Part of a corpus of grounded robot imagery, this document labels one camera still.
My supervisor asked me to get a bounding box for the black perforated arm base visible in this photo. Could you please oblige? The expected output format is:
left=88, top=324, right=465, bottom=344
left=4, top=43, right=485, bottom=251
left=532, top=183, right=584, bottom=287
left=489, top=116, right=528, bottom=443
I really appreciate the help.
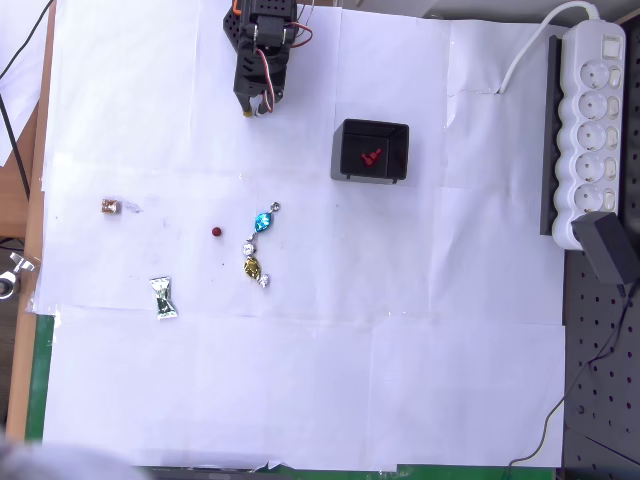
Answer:
left=222, top=0, right=251, bottom=54

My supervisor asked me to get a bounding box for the black box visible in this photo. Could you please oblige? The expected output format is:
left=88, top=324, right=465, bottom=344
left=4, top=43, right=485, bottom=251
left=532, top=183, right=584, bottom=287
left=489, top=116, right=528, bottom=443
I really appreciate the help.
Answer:
left=329, top=118, right=411, bottom=185

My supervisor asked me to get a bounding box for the blue wrapped candy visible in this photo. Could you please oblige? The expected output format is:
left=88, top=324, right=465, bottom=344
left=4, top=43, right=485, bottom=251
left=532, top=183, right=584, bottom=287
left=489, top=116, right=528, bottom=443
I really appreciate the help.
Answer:
left=248, top=201, right=281, bottom=242

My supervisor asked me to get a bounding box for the gold wrapped candy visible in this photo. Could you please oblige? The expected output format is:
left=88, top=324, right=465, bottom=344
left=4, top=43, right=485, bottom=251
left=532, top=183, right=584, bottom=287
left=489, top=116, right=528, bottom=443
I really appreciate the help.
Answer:
left=241, top=242, right=272, bottom=290

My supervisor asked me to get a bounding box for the green white candy packet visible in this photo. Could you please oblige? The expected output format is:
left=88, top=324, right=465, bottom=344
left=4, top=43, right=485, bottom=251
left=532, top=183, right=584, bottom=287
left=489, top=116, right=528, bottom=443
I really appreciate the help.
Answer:
left=148, top=275, right=180, bottom=321

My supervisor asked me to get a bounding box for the loose white paper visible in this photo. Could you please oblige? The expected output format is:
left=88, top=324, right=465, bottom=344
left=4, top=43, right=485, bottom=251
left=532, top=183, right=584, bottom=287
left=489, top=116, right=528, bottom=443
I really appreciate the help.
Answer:
left=0, top=0, right=51, bottom=169

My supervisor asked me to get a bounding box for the white paper sheet cover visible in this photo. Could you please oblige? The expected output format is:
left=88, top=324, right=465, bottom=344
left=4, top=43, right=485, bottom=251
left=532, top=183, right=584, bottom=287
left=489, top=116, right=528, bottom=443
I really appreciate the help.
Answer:
left=32, top=0, right=566, bottom=471

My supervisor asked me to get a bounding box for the metal clamp screw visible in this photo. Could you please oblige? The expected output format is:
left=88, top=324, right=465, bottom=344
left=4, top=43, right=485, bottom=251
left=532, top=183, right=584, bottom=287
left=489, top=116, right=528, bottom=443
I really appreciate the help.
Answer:
left=0, top=252, right=36, bottom=301

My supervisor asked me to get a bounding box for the white power strip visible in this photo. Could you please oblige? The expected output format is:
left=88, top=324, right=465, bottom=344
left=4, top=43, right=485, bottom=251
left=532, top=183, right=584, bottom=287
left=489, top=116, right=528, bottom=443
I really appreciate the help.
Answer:
left=551, top=18, right=627, bottom=251

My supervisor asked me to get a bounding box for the black power adapter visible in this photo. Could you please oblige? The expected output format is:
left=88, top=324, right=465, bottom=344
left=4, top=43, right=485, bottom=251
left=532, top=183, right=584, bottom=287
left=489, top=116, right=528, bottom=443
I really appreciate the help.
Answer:
left=570, top=211, right=640, bottom=286

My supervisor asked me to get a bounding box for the blurry grey object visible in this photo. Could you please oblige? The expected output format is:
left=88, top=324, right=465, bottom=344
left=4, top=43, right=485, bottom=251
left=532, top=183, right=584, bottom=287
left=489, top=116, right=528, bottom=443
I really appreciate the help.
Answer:
left=0, top=429, right=146, bottom=480

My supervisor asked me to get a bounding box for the black perforated board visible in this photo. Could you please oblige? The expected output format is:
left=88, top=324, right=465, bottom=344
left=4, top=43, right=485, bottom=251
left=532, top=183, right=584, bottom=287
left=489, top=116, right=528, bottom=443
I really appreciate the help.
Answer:
left=562, top=12, right=640, bottom=480

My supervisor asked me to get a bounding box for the white power strip cable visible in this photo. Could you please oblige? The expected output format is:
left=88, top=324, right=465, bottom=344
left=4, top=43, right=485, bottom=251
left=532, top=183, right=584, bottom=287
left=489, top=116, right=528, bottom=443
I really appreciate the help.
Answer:
left=497, top=0, right=601, bottom=96

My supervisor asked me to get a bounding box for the thin black adapter cable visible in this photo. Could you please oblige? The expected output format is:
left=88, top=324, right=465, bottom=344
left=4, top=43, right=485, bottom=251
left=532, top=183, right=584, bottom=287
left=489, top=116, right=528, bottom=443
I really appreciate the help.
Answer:
left=507, top=282, right=636, bottom=469

